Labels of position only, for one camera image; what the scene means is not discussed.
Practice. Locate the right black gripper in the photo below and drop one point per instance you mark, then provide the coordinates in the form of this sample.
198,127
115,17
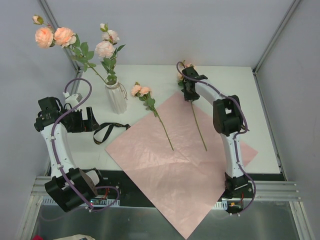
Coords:
188,90

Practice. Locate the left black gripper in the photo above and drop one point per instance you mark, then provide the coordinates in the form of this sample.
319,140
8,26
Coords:
85,121

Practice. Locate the peach rose stem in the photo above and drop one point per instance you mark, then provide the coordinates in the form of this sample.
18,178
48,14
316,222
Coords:
144,94
181,83
46,37

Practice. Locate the black printed ribbon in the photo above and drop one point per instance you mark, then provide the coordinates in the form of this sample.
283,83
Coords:
110,126

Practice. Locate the pink wrapping paper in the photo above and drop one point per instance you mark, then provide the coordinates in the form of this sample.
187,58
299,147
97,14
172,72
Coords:
183,184

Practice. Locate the pale pink rose stem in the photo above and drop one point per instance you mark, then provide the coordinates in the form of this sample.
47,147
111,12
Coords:
107,50

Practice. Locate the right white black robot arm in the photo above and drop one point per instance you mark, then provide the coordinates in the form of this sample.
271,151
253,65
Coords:
228,121

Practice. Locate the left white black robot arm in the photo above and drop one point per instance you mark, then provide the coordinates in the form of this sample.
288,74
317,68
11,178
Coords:
69,186

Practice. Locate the white ribbed ceramic vase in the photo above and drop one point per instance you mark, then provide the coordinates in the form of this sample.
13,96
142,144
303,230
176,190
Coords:
117,96

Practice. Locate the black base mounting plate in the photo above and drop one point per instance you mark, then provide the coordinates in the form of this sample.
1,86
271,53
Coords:
118,181

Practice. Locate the beige cloth bag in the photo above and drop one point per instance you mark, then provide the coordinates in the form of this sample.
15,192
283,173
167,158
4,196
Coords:
76,237

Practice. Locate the red cloth item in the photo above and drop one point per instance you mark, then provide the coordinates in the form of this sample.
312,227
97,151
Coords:
37,237

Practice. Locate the left white cable duct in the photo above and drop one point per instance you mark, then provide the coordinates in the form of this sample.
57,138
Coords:
96,202

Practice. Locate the white cable duct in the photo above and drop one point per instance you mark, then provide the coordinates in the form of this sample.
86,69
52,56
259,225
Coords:
220,205
96,202

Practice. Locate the right white cable duct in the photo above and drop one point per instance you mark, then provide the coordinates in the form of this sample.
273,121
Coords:
220,205

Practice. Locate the aluminium front rail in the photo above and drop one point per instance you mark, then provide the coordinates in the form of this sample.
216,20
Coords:
278,191

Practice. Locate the right aluminium frame post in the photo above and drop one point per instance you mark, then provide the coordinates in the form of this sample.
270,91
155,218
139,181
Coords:
279,30

